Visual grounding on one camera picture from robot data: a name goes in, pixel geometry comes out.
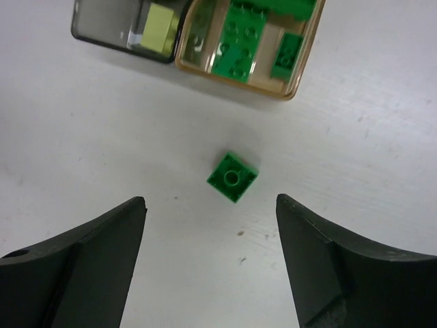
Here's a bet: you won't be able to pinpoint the amber transparent container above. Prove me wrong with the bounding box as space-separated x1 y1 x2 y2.
175 1 325 100

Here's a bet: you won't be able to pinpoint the green 2x2 lego brick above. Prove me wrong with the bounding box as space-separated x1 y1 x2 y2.
207 152 259 203

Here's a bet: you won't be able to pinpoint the lime lego in grey container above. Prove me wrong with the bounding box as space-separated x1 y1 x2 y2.
140 3 179 56

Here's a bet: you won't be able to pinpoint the smoky grey transparent container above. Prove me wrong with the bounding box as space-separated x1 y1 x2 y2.
70 1 193 64

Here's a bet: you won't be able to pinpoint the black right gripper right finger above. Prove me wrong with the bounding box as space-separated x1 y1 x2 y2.
276 194 436 327

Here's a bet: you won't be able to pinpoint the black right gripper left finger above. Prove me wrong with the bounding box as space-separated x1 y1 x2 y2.
1 196 147 327

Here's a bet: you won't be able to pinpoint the green 2x4 lego brick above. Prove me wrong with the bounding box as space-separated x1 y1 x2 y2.
212 7 267 83

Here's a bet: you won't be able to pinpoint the green hollow lego brick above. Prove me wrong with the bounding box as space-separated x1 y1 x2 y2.
229 0 317 21

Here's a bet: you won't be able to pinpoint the small green 1x3 brick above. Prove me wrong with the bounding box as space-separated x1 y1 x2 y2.
270 33 303 82

